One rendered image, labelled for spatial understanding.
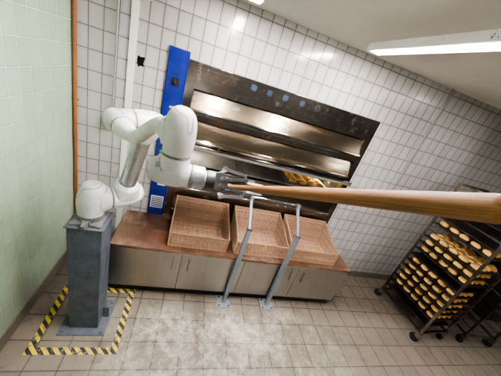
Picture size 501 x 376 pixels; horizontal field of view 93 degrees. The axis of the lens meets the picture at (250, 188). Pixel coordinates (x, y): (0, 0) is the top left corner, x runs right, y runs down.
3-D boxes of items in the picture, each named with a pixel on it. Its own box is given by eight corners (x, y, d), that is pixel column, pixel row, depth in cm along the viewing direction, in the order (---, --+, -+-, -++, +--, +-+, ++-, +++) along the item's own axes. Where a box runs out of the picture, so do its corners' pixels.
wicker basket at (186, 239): (172, 215, 257) (176, 193, 245) (223, 223, 272) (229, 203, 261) (165, 246, 214) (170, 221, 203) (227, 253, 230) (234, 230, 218)
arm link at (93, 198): (72, 207, 154) (71, 177, 145) (104, 202, 167) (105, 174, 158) (80, 221, 145) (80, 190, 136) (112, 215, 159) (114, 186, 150)
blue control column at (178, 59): (166, 180, 441) (188, 52, 353) (175, 181, 445) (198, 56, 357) (141, 254, 272) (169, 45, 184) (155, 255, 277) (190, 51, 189)
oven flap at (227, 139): (184, 138, 222) (188, 117, 220) (345, 177, 270) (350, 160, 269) (184, 137, 217) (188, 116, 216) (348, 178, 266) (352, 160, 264)
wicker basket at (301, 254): (276, 231, 290) (284, 212, 278) (316, 238, 304) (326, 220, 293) (287, 260, 247) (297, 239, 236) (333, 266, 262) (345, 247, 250)
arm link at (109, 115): (110, 112, 108) (140, 115, 118) (96, 100, 118) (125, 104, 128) (109, 139, 113) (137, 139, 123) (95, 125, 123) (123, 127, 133)
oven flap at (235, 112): (190, 110, 211) (194, 87, 209) (356, 156, 259) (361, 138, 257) (190, 109, 207) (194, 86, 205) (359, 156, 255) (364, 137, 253)
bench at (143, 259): (123, 250, 270) (127, 207, 246) (311, 271, 335) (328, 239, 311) (104, 292, 221) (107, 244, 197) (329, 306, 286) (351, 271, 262)
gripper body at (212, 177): (205, 168, 97) (227, 173, 99) (201, 189, 96) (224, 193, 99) (207, 167, 89) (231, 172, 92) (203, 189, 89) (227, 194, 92)
